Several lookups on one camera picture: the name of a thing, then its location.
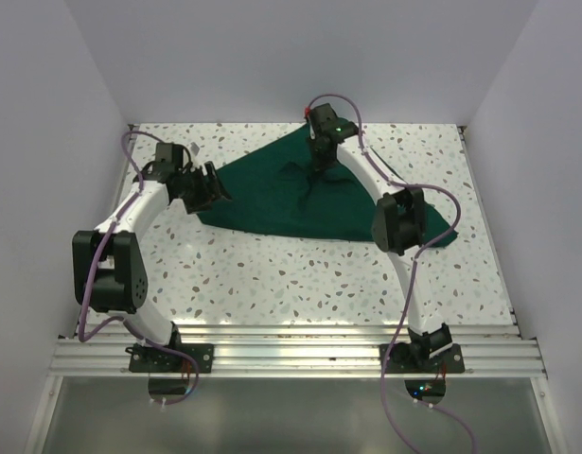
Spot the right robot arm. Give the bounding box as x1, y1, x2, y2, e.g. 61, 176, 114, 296
305, 103, 452, 373

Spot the green surgical drape cloth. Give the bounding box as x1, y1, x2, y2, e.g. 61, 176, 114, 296
195, 123, 460, 247

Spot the purple cable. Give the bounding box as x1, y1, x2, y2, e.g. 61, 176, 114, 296
307, 93, 476, 454
76, 130, 200, 406

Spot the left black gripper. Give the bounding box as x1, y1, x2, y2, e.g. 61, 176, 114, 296
180, 161, 231, 214

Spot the aluminium rail frame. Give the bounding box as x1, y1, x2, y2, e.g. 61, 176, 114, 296
48, 123, 550, 379

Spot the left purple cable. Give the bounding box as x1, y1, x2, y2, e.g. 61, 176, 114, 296
76, 130, 200, 406

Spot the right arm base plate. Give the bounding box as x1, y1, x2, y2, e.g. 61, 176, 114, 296
379, 342, 466, 375

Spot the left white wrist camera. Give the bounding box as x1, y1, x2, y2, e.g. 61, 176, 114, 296
189, 142, 200, 161

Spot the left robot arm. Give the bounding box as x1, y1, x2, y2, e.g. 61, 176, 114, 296
72, 141, 231, 372

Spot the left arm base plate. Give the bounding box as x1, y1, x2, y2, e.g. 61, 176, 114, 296
125, 343, 215, 374

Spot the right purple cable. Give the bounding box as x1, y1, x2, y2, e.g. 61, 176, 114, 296
307, 93, 476, 454

